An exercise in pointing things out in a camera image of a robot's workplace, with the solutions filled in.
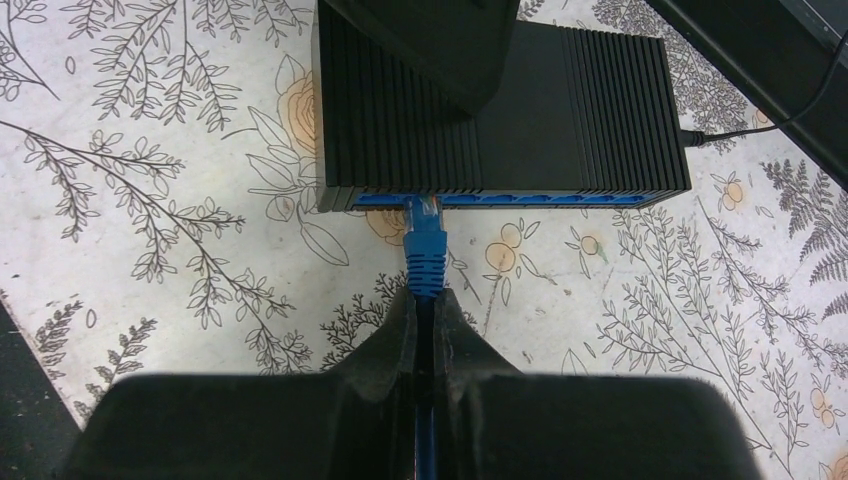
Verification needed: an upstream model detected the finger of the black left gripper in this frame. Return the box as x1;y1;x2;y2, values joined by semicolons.
327;0;519;114

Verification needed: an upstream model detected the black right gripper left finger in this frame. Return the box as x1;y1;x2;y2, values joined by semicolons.
59;288;417;479

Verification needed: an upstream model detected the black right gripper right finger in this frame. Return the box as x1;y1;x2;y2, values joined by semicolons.
432;289;760;479

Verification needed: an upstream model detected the small black network switch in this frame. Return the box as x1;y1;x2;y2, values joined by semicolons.
312;1;691;212

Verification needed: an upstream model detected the blue ethernet cable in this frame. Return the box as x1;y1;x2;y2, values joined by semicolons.
402;193;450;480

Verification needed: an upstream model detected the black power adapter with cable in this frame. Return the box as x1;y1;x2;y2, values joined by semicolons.
678;29;848;148

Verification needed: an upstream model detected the black white checkerboard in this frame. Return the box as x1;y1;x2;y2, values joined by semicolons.
649;1;847;187

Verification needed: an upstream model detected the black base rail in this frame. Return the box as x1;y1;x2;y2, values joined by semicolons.
1;311;80;479

